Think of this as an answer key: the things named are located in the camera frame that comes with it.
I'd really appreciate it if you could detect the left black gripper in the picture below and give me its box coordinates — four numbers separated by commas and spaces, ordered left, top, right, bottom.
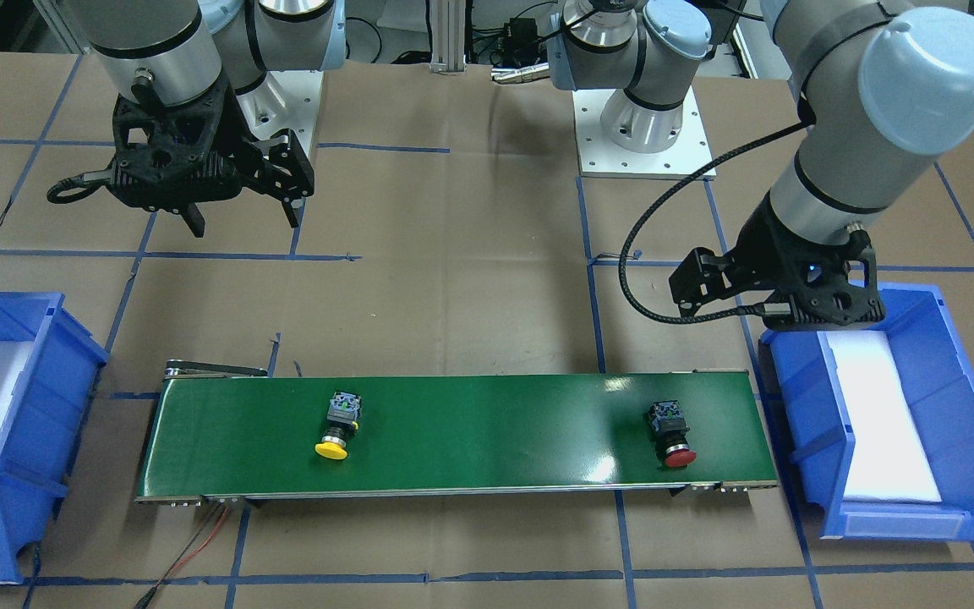
670, 203, 886, 329

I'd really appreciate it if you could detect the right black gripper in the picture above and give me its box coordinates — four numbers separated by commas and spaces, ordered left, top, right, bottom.
111, 80, 315, 239

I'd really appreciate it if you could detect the red mushroom push button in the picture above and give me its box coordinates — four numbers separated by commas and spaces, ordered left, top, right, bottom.
645, 400, 698, 468

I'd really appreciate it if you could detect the yellow mushroom push button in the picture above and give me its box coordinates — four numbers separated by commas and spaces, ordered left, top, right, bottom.
315, 391, 362, 460

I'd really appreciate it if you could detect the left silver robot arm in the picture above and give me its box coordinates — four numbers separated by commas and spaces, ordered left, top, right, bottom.
546, 1, 974, 331

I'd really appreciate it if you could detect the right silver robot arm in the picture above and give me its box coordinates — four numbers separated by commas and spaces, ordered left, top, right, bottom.
47, 1, 347, 238

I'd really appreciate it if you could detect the white foam pad source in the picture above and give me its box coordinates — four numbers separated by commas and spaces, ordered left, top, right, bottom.
826, 331, 943, 504

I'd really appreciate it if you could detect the green conveyor belt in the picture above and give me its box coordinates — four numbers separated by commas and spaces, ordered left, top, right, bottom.
136, 370, 778, 504

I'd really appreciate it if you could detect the blue source bin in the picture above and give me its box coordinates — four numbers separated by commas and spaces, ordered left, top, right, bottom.
762, 283, 974, 542

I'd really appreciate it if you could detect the blue destination bin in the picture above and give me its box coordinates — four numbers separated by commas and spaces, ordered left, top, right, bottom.
0, 292, 108, 584

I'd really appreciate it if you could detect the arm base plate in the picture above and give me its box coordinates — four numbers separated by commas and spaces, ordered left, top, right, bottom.
572, 89, 712, 180
238, 70, 325, 159

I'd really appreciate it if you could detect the red black wire pair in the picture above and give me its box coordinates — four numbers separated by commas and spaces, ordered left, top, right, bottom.
134, 504, 234, 609

